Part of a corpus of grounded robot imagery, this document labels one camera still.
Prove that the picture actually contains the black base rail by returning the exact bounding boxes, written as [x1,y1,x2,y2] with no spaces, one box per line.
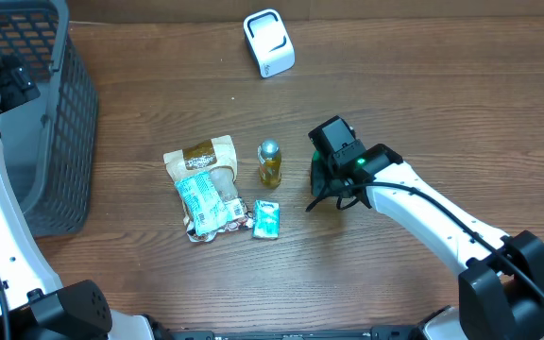
[170,325,426,340]

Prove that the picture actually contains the white barcode scanner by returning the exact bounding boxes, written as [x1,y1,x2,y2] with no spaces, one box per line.
[243,8,296,78]

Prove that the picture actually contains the small Kleenex tissue pack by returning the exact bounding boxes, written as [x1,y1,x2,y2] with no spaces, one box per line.
[252,200,281,239]

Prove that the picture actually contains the clear brown snack bag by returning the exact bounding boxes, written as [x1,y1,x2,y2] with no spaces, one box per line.
[163,135,240,205]

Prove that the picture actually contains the white red snack packet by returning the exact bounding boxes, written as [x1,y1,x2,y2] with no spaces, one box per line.
[183,197,253,242]

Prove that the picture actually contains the teal large tissue pack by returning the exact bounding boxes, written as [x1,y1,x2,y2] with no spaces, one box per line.
[175,171,231,236]

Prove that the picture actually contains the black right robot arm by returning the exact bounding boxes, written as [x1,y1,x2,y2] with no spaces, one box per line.
[308,116,544,339]

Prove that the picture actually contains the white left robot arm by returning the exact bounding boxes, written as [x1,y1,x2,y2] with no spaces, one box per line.
[0,94,154,340]

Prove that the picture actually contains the yellow oil bottle silver cap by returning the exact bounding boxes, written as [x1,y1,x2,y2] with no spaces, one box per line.
[257,139,281,188]

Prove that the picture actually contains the grey plastic mesh basket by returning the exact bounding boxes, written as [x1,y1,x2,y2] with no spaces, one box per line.
[0,0,98,237]

